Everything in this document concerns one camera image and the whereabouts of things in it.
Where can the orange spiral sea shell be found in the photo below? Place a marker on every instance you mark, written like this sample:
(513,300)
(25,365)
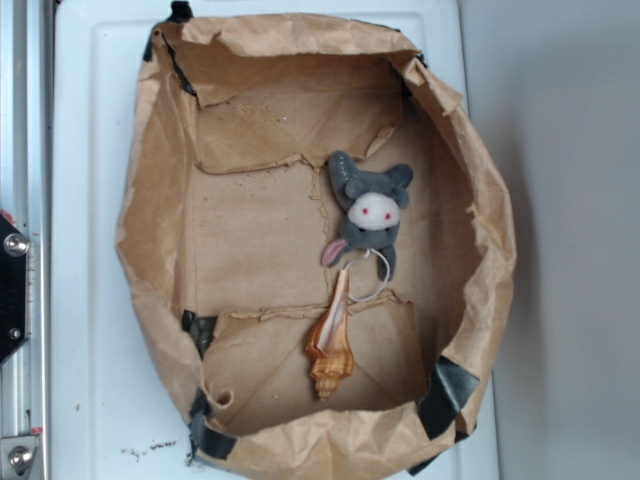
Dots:
(328,345)

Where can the grey plush toy animal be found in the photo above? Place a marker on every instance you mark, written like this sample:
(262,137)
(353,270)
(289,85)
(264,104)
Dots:
(372,202)

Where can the brown paper bag tray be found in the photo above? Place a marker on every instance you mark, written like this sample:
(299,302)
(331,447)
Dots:
(229,208)

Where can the black metal bracket plate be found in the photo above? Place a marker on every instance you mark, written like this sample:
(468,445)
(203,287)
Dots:
(15,248)

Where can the aluminium frame rail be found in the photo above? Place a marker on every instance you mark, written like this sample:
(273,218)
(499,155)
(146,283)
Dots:
(27,40)

